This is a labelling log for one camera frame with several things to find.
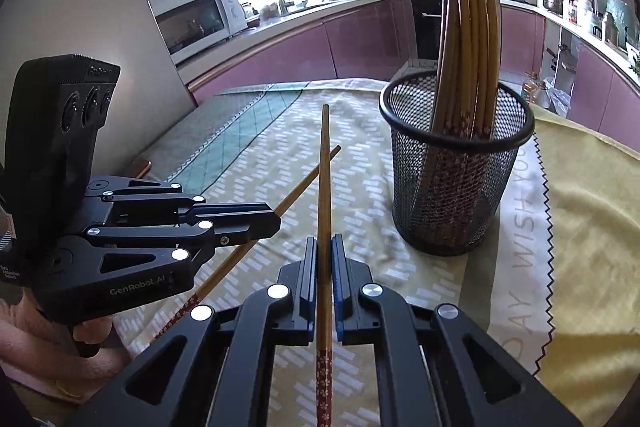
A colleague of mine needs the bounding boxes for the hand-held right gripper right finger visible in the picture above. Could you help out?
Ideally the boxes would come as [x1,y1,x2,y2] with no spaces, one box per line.
[330,234,584,427]

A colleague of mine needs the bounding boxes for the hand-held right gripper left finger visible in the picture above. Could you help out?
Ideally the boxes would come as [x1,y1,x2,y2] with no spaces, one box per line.
[65,237,321,427]

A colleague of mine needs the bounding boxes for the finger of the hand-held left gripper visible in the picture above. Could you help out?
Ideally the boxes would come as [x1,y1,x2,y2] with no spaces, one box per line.
[82,174,274,228]
[54,212,282,283]

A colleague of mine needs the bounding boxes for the red patterned wooden chopstick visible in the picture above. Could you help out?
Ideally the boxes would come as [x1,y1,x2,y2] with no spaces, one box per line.
[315,104,335,427]
[149,145,343,349]

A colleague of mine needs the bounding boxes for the black mesh holder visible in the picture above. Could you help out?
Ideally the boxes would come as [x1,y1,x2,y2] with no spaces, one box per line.
[378,67,536,257]

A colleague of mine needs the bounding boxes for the bunch of wooden chopsticks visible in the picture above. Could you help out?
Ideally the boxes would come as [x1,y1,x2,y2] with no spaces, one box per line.
[429,0,502,253]

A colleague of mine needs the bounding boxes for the person's left hand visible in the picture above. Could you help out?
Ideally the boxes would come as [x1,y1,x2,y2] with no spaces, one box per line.
[0,302,133,403]

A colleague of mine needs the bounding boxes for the teal and beige patterned cloth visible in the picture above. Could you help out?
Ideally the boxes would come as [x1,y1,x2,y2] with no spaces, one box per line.
[112,77,472,427]

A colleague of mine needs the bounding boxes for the white microwave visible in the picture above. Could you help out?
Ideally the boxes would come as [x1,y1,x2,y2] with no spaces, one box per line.
[153,0,250,66]

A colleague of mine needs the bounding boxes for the row of pink cabinet doors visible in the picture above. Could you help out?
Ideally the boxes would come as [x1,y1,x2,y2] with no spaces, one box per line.
[499,4,640,138]
[187,0,416,106]

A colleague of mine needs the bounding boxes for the white kitchen countertop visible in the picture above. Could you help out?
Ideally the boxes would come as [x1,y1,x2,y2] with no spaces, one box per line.
[176,0,640,82]

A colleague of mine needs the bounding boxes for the black built-in oven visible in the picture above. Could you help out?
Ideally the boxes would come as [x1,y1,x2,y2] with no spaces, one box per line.
[409,0,444,61]

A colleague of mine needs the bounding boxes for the cooking oil bottle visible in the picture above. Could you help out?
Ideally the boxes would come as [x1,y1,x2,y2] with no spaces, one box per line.
[522,71,549,108]

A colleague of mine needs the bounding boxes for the teal kitchen appliance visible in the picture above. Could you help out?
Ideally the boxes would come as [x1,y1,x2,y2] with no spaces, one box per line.
[604,0,639,48]

